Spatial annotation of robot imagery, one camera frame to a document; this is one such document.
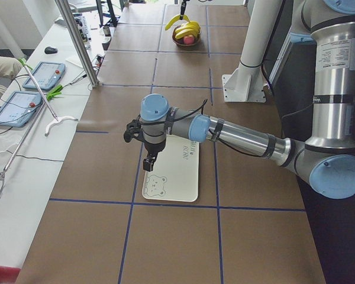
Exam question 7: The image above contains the yellow plastic banana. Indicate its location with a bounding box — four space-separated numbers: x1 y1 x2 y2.
164 14 190 31

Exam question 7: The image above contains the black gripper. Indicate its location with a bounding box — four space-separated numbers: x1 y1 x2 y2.
143 141 165 172

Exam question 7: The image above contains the far blue teach pendant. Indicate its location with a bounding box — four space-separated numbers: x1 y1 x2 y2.
31 62 66 91

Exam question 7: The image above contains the yellow banana under top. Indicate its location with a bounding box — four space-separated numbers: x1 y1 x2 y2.
175 21 201 40

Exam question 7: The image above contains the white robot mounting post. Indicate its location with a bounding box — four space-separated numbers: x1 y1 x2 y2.
222 0 283 103

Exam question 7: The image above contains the wrist black camera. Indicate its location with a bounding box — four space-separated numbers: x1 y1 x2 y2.
123 118 143 143

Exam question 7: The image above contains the red apple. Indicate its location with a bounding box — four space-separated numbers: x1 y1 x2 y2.
183 34 195 46

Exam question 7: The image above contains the green handled reacher grabber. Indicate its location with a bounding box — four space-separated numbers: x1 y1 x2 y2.
18 58 79 137

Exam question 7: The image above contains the aluminium frame post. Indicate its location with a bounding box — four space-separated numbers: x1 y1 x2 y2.
55 0 100 88

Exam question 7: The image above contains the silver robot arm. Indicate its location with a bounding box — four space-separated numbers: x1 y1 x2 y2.
124 1 355 199

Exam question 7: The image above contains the silver reacher grabber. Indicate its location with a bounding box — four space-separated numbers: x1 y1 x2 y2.
0 100 47 201

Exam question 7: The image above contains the blue teach pendant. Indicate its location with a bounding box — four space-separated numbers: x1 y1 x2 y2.
0 91 43 127
31 62 66 91

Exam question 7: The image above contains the black computer mouse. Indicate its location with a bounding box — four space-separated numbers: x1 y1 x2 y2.
44 46 58 54

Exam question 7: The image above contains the brown wicker basket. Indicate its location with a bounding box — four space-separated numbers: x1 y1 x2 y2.
172 25 201 47

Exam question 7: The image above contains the white bear tray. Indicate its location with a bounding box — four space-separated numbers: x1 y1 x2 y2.
142 135 199 202

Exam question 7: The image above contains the near blue teach pendant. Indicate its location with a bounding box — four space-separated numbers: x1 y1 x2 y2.
0 91 43 127

